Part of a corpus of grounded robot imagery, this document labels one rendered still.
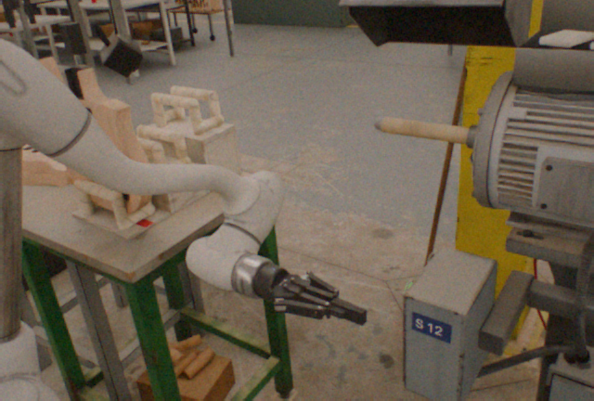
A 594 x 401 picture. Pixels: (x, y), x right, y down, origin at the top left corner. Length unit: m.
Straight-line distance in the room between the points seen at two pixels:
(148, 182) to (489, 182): 0.60
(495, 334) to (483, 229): 1.31
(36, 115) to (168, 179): 0.28
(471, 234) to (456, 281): 1.36
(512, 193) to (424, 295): 0.25
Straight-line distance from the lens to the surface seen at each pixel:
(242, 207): 1.17
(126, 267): 1.37
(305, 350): 2.39
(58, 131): 0.89
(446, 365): 0.90
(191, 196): 1.59
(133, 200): 1.46
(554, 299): 1.03
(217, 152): 1.64
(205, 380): 2.17
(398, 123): 1.12
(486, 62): 1.97
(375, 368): 2.31
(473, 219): 2.20
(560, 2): 1.06
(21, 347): 1.20
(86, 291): 1.97
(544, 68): 0.93
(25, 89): 0.87
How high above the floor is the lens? 1.64
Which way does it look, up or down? 26 degrees down
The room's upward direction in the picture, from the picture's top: 5 degrees counter-clockwise
